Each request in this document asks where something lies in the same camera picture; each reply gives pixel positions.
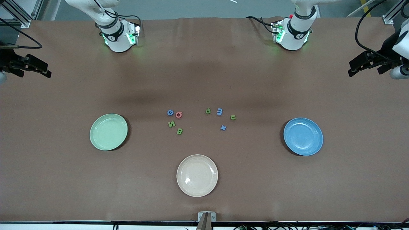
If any black base cable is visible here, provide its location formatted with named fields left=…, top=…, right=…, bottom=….
left=245, top=15, right=278, bottom=34

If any beige plate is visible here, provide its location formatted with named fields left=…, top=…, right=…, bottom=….
left=176, top=154, right=219, bottom=197

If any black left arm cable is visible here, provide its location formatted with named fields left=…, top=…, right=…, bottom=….
left=355, top=0, right=409, bottom=62

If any blue plate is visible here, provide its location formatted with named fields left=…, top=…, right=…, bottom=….
left=283, top=118, right=324, bottom=156

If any aluminium frame profile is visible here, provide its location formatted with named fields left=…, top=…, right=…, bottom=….
left=0, top=0, right=43, bottom=28
left=382, top=0, right=409, bottom=25

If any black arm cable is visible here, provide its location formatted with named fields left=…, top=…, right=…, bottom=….
left=355, top=0, right=409, bottom=62
left=0, top=18, right=43, bottom=49

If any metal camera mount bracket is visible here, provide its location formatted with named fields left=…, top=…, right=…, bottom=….
left=197, top=211, right=216, bottom=230

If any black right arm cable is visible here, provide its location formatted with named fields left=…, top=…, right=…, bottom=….
left=0, top=18, right=43, bottom=49

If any green plate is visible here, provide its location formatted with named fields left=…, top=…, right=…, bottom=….
left=90, top=113, right=128, bottom=151

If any brown table cover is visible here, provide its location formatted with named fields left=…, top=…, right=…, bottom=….
left=0, top=17, right=409, bottom=223

